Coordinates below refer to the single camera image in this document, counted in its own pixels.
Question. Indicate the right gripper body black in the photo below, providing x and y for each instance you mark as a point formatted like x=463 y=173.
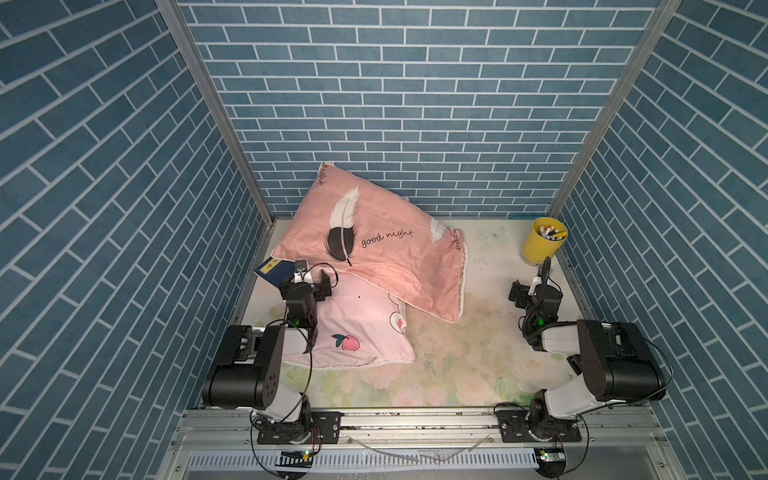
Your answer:
x=523 y=299

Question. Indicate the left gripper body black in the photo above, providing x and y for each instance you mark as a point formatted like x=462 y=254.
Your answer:
x=318 y=294

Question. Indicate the light pink bunny pillow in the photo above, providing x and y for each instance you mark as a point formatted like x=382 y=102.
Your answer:
x=359 y=326

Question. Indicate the salmon pink feather pillow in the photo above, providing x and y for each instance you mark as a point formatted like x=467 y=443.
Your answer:
x=365 y=230

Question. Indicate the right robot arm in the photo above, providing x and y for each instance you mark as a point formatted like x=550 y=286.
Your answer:
x=612 y=362

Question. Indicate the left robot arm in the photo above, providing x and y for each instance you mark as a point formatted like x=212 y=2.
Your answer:
x=245 y=372

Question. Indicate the dark blue booklet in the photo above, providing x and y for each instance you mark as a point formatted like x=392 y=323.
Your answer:
x=275 y=271

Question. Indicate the yellow pen cup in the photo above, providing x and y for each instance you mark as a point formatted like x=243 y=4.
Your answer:
x=535 y=249

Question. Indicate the markers in cup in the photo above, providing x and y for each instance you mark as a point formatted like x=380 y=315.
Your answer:
x=551 y=233

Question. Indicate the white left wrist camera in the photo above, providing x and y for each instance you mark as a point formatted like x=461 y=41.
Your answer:
x=301 y=271

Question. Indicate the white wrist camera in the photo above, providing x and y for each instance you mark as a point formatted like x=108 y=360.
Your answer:
x=301 y=271
x=537 y=280

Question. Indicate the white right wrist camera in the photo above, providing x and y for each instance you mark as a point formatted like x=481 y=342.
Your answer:
x=537 y=280

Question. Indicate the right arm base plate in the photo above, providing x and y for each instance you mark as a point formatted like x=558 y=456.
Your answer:
x=521 y=426

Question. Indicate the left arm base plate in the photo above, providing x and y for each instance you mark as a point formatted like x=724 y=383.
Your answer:
x=319 y=426

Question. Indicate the aluminium mounting rail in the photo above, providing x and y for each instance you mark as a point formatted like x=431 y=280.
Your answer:
x=423 y=443

